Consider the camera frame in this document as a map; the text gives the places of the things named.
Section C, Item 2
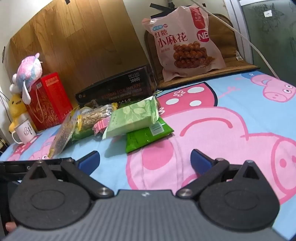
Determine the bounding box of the pastel plush toy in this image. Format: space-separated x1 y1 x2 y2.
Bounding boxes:
10 53 43 103

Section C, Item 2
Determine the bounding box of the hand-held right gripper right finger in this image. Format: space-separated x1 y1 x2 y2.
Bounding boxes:
176 149 264 199

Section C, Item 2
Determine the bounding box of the dark green snack packet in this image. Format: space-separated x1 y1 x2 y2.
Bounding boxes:
125 117 174 153

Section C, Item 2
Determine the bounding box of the black tape cross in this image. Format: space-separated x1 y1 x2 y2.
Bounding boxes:
150 3 178 18

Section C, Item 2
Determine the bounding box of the large pink snack bag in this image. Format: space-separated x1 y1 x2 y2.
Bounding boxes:
142 6 226 82

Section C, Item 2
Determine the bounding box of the light green snack packet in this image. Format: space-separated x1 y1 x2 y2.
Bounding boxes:
102 96 159 140

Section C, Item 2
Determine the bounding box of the black cable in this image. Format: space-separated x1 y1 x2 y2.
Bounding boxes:
0 91 12 124

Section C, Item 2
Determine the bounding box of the printed blanket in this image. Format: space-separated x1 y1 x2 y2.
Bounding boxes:
7 70 296 241

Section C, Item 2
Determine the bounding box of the pink candy box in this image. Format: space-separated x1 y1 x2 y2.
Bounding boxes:
92 115 112 136

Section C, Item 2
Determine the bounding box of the white mug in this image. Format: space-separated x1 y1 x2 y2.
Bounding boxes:
11 118 37 144

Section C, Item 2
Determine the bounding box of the clear nut bar packet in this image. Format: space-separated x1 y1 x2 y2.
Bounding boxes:
76 103 119 131

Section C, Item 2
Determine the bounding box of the clear seed packet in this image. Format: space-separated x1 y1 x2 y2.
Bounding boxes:
48 111 78 159

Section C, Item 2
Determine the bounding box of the red gift box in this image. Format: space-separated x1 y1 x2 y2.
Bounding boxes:
25 72 74 131

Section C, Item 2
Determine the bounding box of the black cardboard box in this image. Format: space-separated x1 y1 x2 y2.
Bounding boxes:
75 65 157 110

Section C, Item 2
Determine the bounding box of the yellow plush toy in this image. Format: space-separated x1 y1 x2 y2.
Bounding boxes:
9 94 37 133

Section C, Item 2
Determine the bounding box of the wooden board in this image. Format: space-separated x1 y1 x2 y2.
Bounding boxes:
5 0 153 109

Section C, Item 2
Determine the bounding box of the white cable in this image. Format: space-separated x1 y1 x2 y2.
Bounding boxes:
190 0 279 78

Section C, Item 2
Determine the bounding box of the grey metal cabinet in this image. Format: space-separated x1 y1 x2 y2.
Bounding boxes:
240 0 296 87

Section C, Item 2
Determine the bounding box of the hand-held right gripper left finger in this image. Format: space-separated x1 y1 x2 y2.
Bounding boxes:
22 151 114 200

